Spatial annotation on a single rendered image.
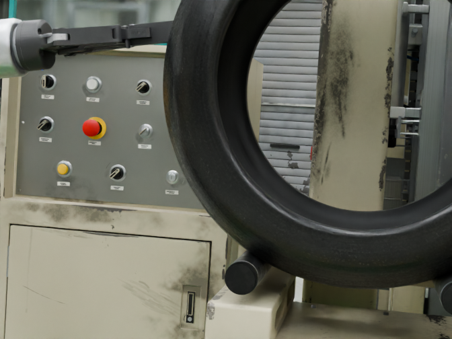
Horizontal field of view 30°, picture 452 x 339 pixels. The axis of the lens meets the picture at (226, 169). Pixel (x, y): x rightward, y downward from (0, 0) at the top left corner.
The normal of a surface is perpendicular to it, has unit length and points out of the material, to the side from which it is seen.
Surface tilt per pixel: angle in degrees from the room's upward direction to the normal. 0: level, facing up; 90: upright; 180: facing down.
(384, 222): 80
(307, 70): 90
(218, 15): 86
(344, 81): 90
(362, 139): 90
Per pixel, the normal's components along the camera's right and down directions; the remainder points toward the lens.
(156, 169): -0.18, 0.04
